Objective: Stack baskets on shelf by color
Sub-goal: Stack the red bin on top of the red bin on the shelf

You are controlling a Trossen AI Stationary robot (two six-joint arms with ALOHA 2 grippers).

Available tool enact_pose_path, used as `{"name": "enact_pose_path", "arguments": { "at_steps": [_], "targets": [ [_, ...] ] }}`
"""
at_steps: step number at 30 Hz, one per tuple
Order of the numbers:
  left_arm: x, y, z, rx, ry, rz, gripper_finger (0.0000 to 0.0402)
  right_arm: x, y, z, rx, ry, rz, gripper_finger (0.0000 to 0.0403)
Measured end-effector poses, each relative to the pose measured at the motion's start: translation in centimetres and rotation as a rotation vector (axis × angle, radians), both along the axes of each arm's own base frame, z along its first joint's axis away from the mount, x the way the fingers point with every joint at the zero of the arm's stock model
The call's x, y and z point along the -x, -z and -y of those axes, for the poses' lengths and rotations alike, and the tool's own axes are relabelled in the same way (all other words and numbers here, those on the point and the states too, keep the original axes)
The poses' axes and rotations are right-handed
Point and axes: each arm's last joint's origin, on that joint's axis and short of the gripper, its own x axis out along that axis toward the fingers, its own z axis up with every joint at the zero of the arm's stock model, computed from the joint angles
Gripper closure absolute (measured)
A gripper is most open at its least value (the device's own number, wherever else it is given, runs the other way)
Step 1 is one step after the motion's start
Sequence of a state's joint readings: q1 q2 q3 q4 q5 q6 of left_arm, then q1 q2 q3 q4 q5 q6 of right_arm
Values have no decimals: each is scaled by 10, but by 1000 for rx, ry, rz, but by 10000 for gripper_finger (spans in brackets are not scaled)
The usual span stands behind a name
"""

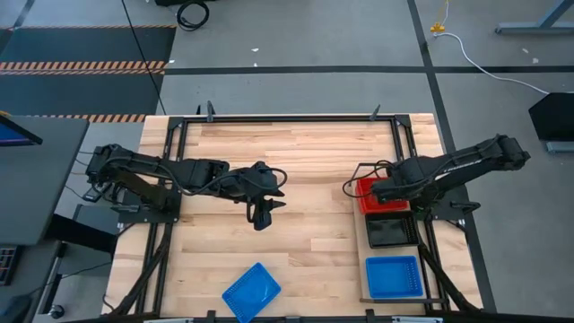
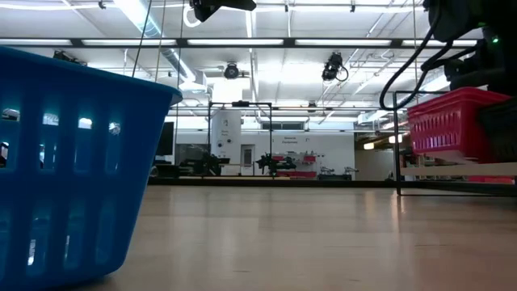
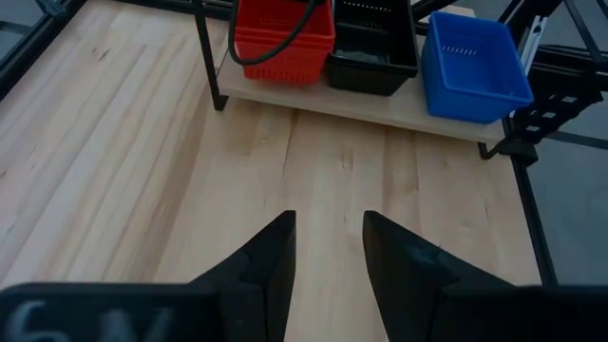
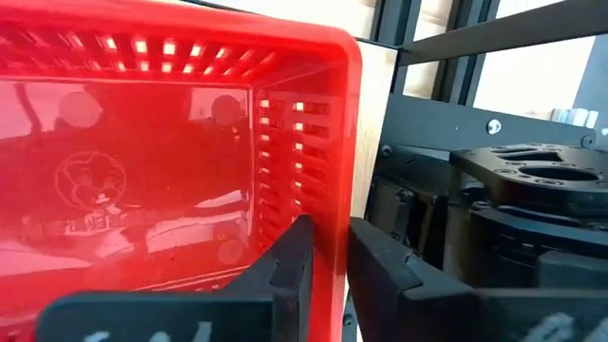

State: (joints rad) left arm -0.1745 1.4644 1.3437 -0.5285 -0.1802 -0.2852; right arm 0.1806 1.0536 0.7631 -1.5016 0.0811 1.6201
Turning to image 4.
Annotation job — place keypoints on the wooden shelf with black frame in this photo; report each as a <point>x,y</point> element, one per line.
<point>375,119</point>

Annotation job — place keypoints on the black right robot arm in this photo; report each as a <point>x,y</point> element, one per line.
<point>522,190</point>

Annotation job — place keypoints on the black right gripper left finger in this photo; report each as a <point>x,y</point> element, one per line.
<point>285,294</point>

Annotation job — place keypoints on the red plastic basket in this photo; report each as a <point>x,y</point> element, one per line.
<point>142,166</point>

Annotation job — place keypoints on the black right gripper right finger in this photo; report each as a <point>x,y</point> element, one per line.
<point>389,304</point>

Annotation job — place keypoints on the black metal table frame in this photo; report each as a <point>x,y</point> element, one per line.
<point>451,123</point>

